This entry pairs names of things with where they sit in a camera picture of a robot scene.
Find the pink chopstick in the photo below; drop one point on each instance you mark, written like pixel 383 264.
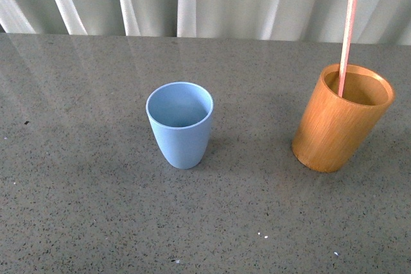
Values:
pixel 348 29

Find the white pleated curtain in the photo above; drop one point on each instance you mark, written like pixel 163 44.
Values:
pixel 377 21

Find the light blue plastic cup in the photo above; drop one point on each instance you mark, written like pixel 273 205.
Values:
pixel 181 114

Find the bamboo wooden holder cup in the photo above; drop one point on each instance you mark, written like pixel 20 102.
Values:
pixel 332 126

